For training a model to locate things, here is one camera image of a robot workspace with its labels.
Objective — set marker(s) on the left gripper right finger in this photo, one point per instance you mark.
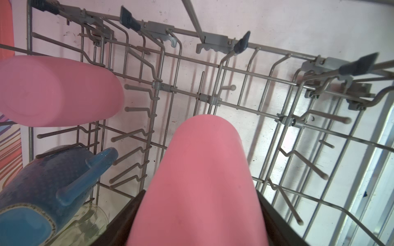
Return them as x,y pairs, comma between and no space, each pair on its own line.
279,233

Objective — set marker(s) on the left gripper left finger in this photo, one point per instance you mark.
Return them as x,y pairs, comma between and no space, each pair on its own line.
116,233

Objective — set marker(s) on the pink plastic cup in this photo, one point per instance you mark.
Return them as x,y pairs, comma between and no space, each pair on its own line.
202,193
44,91

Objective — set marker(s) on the blue floral ceramic mug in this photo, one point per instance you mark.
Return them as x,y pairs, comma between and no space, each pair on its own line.
48,192

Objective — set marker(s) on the grey wire dish rack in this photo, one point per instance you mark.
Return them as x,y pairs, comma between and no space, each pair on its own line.
309,86

